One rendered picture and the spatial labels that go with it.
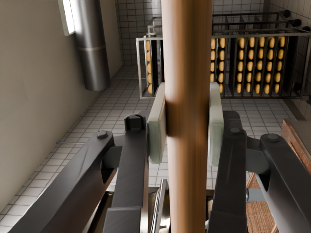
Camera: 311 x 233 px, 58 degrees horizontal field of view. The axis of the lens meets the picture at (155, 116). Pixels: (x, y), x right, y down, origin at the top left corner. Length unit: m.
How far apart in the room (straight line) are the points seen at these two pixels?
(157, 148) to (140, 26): 5.14
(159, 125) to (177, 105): 0.03
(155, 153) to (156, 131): 0.02
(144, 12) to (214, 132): 5.11
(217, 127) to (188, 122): 0.03
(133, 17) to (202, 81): 5.13
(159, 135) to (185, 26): 0.06
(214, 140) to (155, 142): 0.03
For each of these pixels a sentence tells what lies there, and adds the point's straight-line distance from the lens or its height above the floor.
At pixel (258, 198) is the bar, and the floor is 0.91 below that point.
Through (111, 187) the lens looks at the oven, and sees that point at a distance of 2.34.
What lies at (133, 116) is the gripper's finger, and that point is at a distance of 0.16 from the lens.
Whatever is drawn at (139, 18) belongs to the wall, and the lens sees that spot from 5.28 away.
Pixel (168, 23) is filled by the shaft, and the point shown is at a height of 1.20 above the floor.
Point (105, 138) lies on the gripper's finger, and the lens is 0.16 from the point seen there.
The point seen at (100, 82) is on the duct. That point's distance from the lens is 3.44.
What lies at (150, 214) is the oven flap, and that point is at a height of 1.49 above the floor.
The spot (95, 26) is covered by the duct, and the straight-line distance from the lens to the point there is 3.30.
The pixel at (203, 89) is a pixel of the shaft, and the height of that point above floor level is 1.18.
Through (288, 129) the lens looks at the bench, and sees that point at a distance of 2.05.
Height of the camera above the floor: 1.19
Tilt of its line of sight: 8 degrees up
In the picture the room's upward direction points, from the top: 89 degrees counter-clockwise
